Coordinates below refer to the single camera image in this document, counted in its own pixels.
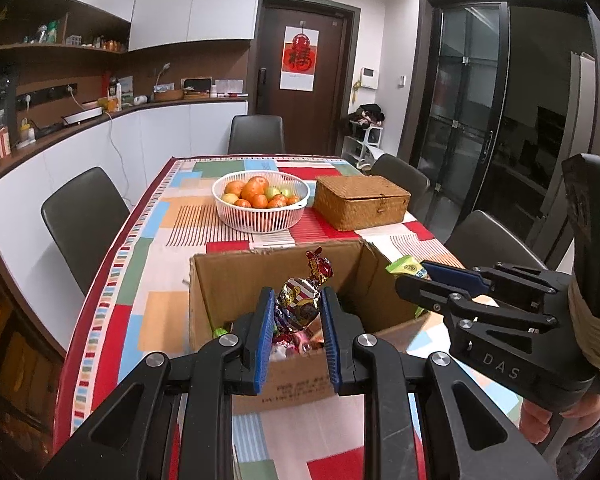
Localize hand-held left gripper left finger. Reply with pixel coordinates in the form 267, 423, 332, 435
40, 287, 277, 480

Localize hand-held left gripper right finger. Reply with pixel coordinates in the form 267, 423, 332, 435
320, 287, 558, 480

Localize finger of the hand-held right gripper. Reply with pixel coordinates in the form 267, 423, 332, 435
394, 274, 560, 336
421, 260, 575, 312

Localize light green snack packet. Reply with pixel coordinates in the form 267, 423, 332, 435
386, 255, 429, 281

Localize foil candy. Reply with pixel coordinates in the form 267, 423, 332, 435
272, 246, 335, 333

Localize cardboard box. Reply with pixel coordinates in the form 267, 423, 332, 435
187, 239, 448, 403

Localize person's right hand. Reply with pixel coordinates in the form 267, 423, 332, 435
519, 392, 600, 445

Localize pink wrapped candy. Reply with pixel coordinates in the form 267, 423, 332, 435
270, 331, 326, 361

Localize grey dining chair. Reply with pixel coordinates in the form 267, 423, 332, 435
41, 166, 131, 296
228, 115, 286, 156
370, 153, 431, 221
445, 210, 548, 271

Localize person's grey patterned clothing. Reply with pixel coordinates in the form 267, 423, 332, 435
555, 400, 600, 480

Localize wicker box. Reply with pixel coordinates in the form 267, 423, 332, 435
312, 175, 412, 232

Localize white fruit basket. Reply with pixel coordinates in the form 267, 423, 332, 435
211, 170, 311, 233

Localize patchwork tablecloth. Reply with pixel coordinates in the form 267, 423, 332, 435
54, 155, 526, 480

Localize pile of fruits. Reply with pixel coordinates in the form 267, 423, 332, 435
221, 175, 301, 210

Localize white shoe rack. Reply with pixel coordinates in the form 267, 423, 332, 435
342, 122, 384, 170

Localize glass sliding door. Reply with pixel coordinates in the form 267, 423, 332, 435
415, 0, 511, 221

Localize dark plush pile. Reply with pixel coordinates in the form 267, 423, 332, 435
349, 103, 386, 128

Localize dark brown door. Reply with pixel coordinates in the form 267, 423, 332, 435
254, 0, 361, 158

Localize dark display cabinet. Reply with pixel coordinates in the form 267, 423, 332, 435
0, 255, 66, 480

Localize black framed box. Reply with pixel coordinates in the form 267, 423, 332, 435
181, 77, 214, 100

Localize white lower cabinets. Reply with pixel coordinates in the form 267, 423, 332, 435
0, 100, 249, 281

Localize white cabinets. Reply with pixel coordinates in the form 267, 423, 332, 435
0, 100, 249, 281
20, 0, 265, 52

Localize white tray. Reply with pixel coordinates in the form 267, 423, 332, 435
61, 107, 104, 127

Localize red label water bottle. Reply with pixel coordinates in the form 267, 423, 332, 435
0, 109, 12, 158

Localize white upper cabinets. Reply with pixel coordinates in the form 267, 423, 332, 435
20, 0, 265, 52

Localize white cable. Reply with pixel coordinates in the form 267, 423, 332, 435
105, 110, 131, 206

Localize red and white wall poster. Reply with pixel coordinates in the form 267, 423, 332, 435
280, 27, 320, 92

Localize wooden wall shelf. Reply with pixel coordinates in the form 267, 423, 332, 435
0, 0, 131, 56

